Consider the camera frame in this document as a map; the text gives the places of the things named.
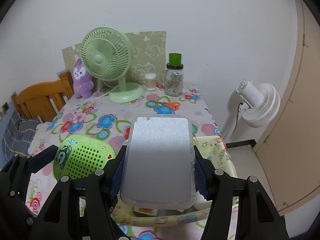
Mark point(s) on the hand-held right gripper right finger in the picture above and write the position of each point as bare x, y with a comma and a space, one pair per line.
201, 177

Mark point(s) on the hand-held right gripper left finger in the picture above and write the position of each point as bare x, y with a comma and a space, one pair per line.
117, 177

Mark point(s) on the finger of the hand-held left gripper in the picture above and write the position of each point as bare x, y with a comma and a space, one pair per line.
15, 200
42, 158

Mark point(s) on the yellow fabric storage box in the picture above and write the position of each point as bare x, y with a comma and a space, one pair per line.
217, 152

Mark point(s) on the green perforated plastic pad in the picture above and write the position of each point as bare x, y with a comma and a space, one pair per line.
82, 157

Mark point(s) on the clear plastic case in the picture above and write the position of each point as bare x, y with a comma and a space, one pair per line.
157, 160

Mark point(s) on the grey plaid quilt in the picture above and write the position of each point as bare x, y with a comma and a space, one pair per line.
17, 132

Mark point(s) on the wooden chair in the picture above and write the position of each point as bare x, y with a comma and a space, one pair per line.
37, 97

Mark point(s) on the purple plush toy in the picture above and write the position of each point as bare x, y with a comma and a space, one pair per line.
82, 85

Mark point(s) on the white standing fan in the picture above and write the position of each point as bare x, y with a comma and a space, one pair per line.
262, 105

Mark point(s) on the glass jar with green lid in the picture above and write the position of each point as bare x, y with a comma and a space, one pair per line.
173, 82

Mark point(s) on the cotton swab container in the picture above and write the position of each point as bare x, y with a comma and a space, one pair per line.
150, 83

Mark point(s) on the green desk fan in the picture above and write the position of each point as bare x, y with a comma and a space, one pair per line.
100, 60

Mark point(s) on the beige door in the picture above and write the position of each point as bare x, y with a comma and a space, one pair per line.
300, 105

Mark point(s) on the wall socket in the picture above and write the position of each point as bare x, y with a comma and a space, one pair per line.
5, 107

